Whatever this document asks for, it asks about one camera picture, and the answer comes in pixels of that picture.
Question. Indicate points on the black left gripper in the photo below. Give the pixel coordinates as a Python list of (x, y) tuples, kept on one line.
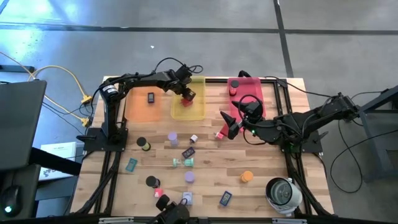
[(182, 77)]

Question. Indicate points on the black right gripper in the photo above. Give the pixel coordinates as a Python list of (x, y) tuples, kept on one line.
[(250, 112)]

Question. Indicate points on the large red USB charger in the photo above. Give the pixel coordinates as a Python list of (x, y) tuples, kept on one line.
[(224, 129), (186, 103)]

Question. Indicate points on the black mini digital clock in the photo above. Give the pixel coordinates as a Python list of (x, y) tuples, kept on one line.
[(188, 152), (150, 97)]

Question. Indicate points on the black sand timer red sand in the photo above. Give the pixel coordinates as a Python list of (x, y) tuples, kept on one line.
[(235, 84)]

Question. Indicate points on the orange sand timer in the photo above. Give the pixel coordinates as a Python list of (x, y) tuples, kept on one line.
[(247, 176)]

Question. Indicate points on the purple sand timer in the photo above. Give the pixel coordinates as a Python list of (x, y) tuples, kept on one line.
[(172, 136), (189, 176)]

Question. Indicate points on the blue mini digital clock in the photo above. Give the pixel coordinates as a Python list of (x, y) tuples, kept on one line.
[(225, 198)]

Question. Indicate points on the black sand timer yellow sand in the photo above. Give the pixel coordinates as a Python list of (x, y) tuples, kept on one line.
[(141, 142)]

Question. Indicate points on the teal mini digital clock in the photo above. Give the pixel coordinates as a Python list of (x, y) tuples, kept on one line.
[(131, 165)]

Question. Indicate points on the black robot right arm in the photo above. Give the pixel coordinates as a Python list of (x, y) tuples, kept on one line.
[(342, 105)]

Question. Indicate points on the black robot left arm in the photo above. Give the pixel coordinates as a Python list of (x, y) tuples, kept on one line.
[(140, 80)]

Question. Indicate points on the yellow translucent plastic bin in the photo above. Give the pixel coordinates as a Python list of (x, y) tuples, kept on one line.
[(196, 109)]

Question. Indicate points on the small white charger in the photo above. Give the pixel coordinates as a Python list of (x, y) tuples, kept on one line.
[(194, 138)]

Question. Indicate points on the pink translucent plastic bin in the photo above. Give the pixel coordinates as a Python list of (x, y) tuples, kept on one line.
[(252, 87)]

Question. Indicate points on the orange translucent plastic bin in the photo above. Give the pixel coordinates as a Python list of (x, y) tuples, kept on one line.
[(136, 109)]

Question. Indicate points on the teal sand timer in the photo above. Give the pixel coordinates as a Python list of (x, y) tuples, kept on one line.
[(188, 162)]

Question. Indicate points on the small pink charger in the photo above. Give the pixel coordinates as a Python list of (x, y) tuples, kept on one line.
[(158, 193)]

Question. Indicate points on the dark metal stand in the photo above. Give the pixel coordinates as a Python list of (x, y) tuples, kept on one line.
[(373, 146)]

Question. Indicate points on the white booklet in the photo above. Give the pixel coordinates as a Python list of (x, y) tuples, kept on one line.
[(59, 152)]

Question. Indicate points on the black side desk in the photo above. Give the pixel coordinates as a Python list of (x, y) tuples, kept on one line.
[(56, 161)]

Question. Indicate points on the black floor bar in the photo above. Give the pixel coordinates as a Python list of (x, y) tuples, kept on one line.
[(18, 68)]

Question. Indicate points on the black side monitor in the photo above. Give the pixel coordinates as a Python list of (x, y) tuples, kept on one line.
[(21, 124)]

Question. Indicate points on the black computer mouse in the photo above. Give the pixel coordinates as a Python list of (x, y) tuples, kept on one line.
[(11, 200)]

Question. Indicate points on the black aluminium table frame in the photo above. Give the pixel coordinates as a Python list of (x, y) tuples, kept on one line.
[(216, 80)]

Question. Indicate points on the lavender wall charger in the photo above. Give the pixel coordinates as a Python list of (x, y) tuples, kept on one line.
[(187, 198)]

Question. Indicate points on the silver frame bracket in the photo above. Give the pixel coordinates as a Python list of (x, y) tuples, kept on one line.
[(289, 221), (116, 220)]

